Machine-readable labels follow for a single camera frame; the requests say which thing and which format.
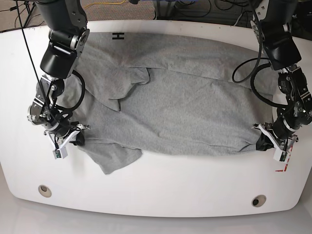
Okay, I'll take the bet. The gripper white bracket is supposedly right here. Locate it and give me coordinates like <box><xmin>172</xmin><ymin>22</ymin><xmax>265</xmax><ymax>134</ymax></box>
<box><xmin>44</xmin><ymin>121</ymin><xmax>90</xmax><ymax>150</ymax></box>
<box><xmin>253</xmin><ymin>117</ymin><xmax>299</xmax><ymax>151</ymax></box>

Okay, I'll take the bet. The grey t-shirt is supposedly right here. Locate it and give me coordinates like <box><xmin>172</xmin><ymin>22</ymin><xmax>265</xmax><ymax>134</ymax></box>
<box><xmin>57</xmin><ymin>31</ymin><xmax>277</xmax><ymax>175</ymax></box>

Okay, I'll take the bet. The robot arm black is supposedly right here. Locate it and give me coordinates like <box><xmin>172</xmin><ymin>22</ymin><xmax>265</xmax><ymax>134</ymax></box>
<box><xmin>27</xmin><ymin>0</ymin><xmax>90</xmax><ymax>153</ymax></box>
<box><xmin>248</xmin><ymin>0</ymin><xmax>312</xmax><ymax>152</ymax></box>

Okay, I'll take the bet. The red tape marking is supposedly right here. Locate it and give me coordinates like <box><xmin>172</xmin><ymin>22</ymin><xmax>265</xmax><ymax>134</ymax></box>
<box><xmin>276</xmin><ymin>157</ymin><xmax>291</xmax><ymax>172</ymax></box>

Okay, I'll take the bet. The right table grommet hole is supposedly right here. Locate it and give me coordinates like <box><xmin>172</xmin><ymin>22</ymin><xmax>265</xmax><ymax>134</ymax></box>
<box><xmin>252</xmin><ymin>195</ymin><xmax>267</xmax><ymax>208</ymax></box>

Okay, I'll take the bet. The table grommet hole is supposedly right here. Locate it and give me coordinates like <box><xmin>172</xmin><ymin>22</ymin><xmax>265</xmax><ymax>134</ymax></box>
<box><xmin>252</xmin><ymin>195</ymin><xmax>267</xmax><ymax>208</ymax></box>
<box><xmin>38</xmin><ymin>185</ymin><xmax>52</xmax><ymax>198</ymax></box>

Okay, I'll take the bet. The left table grommet hole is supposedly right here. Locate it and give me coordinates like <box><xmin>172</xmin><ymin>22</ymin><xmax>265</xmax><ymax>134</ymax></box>
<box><xmin>38</xmin><ymin>185</ymin><xmax>52</xmax><ymax>198</ymax></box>

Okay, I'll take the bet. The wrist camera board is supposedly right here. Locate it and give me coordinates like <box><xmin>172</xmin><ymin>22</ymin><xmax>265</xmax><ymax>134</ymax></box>
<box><xmin>53</xmin><ymin>148</ymin><xmax>68</xmax><ymax>159</ymax></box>
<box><xmin>273</xmin><ymin>149</ymin><xmax>290</xmax><ymax>163</ymax></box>

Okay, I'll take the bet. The yellow cable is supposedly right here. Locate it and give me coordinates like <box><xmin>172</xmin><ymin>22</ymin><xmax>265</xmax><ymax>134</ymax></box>
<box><xmin>85</xmin><ymin>0</ymin><xmax>125</xmax><ymax>10</ymax></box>

